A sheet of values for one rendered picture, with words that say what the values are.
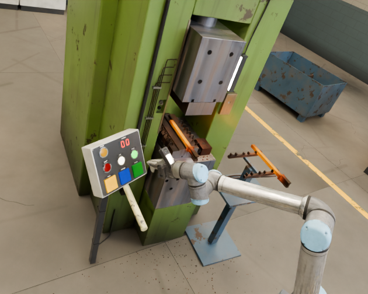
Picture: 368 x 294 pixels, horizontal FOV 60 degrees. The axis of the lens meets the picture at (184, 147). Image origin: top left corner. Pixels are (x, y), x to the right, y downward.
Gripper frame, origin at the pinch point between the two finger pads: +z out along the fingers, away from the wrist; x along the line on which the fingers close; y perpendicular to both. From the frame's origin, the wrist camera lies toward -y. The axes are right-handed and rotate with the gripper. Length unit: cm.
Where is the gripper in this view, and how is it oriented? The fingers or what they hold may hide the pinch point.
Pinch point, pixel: (148, 161)
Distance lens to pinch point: 177.5
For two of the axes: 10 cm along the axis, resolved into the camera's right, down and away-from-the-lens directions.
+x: 6.0, -3.3, 7.3
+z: -7.9, -0.8, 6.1
